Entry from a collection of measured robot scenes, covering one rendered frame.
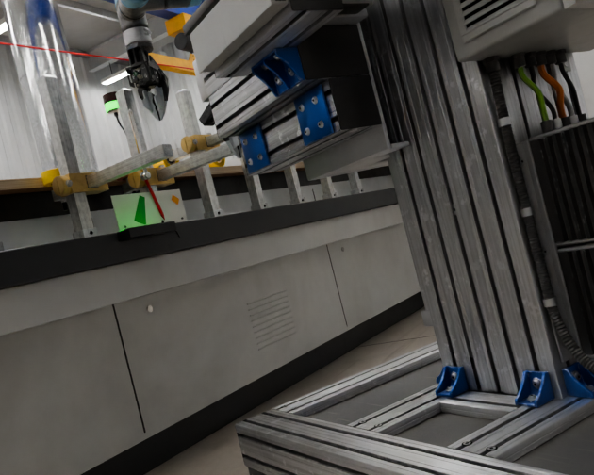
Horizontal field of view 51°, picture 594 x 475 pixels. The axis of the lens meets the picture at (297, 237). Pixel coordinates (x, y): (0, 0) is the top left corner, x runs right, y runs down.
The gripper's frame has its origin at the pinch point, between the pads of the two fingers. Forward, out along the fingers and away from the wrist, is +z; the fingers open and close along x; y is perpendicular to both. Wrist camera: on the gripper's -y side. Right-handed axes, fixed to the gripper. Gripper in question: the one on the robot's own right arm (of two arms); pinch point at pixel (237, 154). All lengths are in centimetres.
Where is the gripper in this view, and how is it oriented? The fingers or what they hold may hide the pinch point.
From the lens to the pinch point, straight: 168.5
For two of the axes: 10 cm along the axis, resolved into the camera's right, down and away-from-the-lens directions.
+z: 2.5, 9.7, -0.1
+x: 5.4, -1.3, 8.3
